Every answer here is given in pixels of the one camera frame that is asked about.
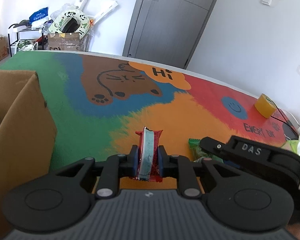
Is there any black cable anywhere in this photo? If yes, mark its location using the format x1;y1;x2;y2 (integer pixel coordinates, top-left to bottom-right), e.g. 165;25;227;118
269;99;298;137

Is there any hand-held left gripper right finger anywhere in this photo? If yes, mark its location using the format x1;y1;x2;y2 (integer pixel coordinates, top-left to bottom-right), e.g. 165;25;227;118
157;144;248;200

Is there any short white perforated board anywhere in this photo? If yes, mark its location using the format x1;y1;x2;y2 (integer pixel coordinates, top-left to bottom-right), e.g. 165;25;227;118
92;0;118;22

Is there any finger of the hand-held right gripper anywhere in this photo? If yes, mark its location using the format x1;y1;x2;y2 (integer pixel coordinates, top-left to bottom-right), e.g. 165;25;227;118
199;137;231;160

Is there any white plastic shopping bag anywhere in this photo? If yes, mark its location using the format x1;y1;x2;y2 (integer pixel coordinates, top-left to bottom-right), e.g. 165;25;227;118
17;40;39;52

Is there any brown shipping cardboard box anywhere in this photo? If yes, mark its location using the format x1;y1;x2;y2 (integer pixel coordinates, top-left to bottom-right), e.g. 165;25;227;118
47;32;82;52

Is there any grey door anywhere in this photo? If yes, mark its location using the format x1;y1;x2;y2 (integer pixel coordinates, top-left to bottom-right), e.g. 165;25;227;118
122;0;225;69

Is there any yellow tape roll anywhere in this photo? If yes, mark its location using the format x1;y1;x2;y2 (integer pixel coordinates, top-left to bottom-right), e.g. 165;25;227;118
255;93;275;119

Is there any blue plastic bag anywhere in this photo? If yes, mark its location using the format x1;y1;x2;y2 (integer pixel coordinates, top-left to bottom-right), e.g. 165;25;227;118
29;7;49;22

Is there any panda print potty seat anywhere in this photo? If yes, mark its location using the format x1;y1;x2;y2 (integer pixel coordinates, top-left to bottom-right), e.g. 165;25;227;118
49;9;90;39

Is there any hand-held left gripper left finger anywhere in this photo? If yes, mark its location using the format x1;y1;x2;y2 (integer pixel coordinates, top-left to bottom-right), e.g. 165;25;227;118
49;144;139;200

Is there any green snack packet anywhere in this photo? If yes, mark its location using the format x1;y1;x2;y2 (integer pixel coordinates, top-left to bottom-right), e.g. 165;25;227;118
189;138;213;162

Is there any red snack packet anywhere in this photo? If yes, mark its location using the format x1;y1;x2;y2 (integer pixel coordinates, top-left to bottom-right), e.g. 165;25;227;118
135;127;164;182

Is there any black shoe rack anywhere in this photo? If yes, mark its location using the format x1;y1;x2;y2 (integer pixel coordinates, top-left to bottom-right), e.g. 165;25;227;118
8;24;48;57

